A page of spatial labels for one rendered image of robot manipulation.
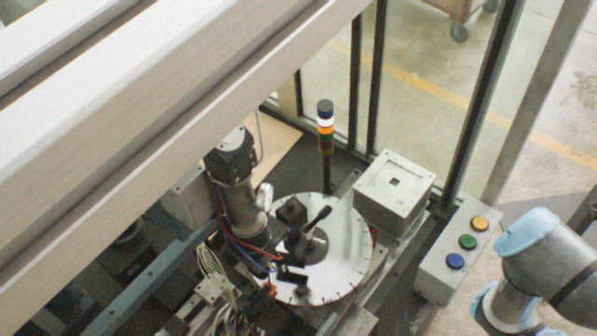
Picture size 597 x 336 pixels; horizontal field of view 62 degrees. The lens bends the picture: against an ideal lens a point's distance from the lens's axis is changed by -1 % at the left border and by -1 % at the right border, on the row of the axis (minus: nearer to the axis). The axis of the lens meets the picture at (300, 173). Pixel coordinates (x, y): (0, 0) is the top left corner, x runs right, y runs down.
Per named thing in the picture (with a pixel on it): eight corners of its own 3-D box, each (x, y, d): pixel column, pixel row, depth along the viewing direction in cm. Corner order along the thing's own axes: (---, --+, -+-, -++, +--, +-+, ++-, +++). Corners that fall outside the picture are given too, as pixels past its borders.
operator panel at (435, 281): (458, 220, 156) (468, 194, 144) (491, 239, 152) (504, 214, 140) (410, 289, 144) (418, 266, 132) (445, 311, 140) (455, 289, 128)
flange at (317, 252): (284, 261, 129) (283, 257, 127) (290, 224, 136) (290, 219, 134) (326, 266, 128) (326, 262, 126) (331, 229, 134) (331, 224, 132)
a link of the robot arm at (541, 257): (505, 362, 122) (564, 297, 76) (462, 314, 130) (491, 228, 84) (541, 332, 124) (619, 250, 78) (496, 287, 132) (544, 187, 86)
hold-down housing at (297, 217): (297, 234, 120) (291, 187, 104) (311, 247, 118) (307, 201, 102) (281, 249, 117) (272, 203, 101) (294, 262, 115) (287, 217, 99)
